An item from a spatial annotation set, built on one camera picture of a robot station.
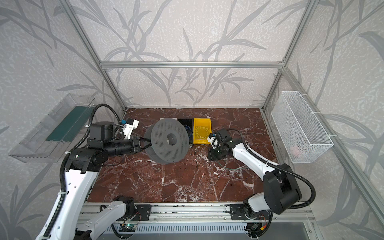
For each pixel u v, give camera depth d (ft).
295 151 2.40
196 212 2.47
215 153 2.42
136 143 1.78
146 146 2.00
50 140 2.07
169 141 2.22
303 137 2.00
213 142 2.52
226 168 2.93
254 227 2.47
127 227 2.32
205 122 3.50
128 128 1.93
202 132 3.39
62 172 1.32
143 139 2.00
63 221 1.19
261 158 1.61
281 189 1.38
